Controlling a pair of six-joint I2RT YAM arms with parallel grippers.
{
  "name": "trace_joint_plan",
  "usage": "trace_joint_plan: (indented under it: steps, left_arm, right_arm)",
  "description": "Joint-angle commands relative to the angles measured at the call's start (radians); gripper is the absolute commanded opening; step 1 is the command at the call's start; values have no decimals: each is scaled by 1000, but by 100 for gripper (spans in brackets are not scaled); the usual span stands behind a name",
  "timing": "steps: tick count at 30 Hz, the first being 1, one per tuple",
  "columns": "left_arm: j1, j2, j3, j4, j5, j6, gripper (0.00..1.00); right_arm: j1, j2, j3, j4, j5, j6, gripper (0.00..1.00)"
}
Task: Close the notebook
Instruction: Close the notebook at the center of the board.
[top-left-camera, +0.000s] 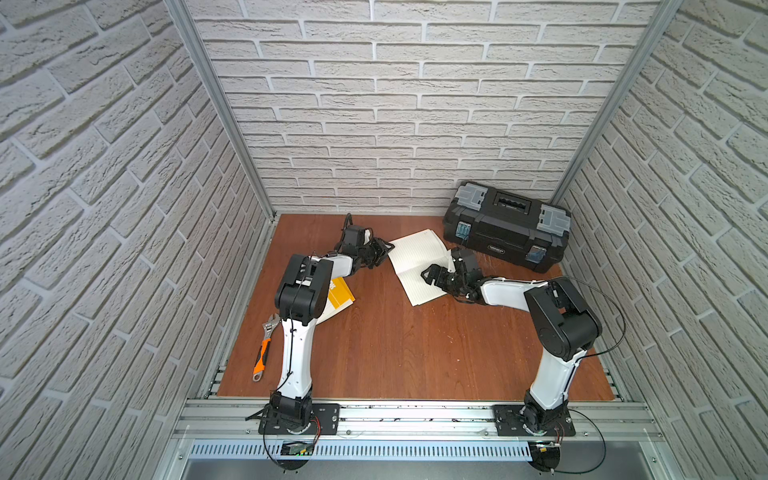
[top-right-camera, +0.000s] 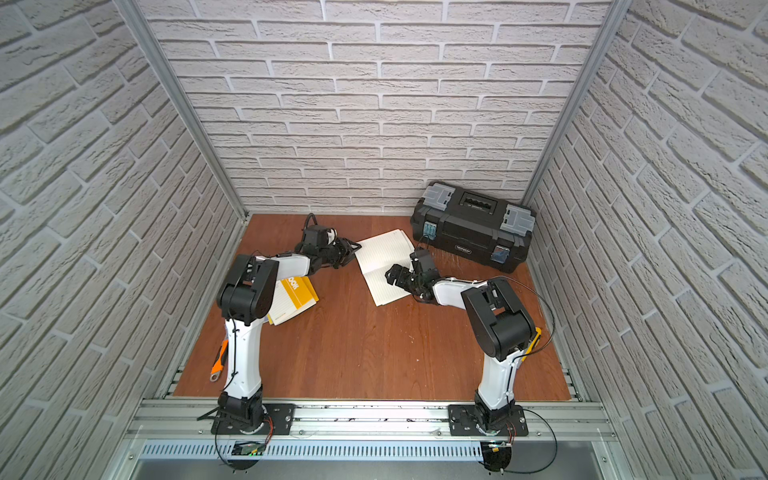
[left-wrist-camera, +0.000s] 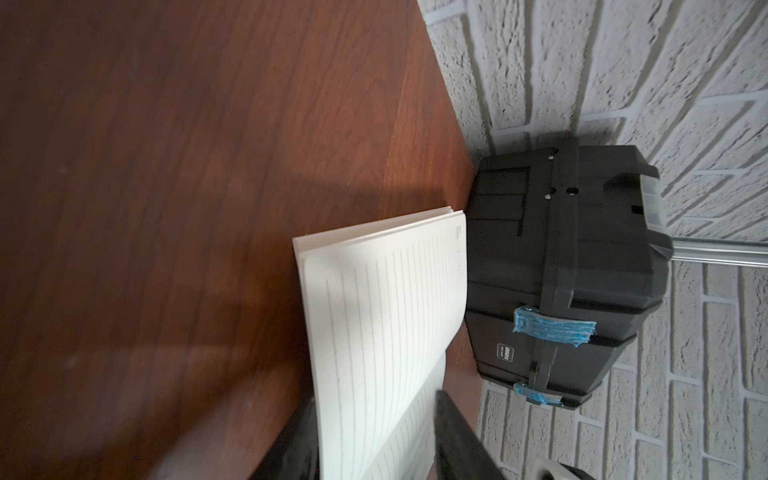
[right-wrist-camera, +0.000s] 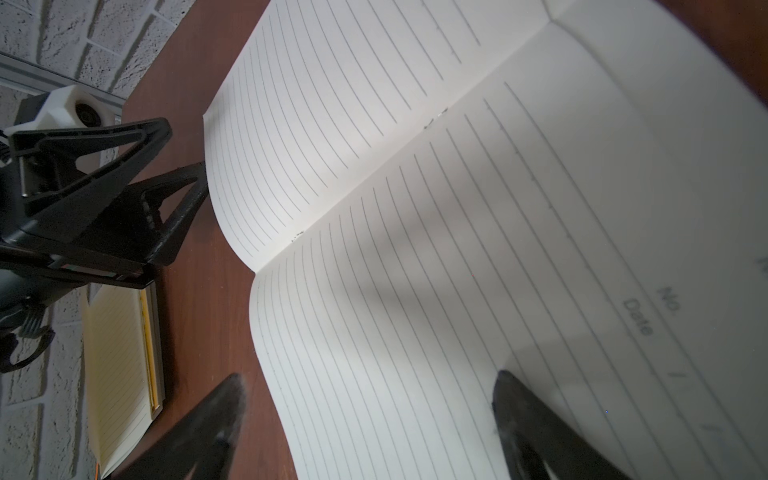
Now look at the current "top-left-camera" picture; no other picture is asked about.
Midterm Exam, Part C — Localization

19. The orange adjustable wrench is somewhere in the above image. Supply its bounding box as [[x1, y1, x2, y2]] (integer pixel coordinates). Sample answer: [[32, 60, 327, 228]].
[[252, 313, 281, 382]]

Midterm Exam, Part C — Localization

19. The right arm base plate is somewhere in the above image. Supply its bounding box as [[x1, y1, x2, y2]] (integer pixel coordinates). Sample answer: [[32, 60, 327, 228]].
[[492, 402, 576, 438]]

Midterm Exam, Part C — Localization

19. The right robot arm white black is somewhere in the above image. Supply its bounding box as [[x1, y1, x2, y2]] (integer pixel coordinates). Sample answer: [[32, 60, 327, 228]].
[[420, 247, 602, 434]]

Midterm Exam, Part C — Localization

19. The aluminium corner post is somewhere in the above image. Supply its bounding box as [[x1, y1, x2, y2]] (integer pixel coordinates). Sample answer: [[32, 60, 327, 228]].
[[166, 0, 277, 221], [549, 0, 683, 204]]

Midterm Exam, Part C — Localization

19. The left aluminium corner post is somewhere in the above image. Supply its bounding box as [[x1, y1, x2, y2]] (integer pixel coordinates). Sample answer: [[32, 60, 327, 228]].
[[166, 0, 277, 221]]

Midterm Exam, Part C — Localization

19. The right aluminium corner post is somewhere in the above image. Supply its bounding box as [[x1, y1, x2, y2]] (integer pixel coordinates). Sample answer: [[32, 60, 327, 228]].
[[549, 0, 683, 204]]

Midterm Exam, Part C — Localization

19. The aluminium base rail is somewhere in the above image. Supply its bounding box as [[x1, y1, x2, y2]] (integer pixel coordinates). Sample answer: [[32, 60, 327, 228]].
[[171, 397, 665, 442]]

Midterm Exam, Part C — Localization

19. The lined notebook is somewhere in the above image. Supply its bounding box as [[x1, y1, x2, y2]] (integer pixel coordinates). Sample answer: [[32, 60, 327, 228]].
[[388, 229, 455, 306]]

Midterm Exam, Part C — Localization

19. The black grey toolbox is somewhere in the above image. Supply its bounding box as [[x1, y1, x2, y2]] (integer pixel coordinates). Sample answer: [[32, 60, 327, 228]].
[[442, 181, 572, 273]]

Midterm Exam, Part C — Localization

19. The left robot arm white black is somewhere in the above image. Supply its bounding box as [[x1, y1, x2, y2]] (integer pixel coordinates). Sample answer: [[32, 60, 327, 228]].
[[269, 216, 395, 431]]

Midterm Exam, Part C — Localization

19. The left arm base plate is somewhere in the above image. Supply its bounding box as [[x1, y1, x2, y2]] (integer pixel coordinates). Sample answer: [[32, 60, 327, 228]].
[[258, 403, 341, 436]]

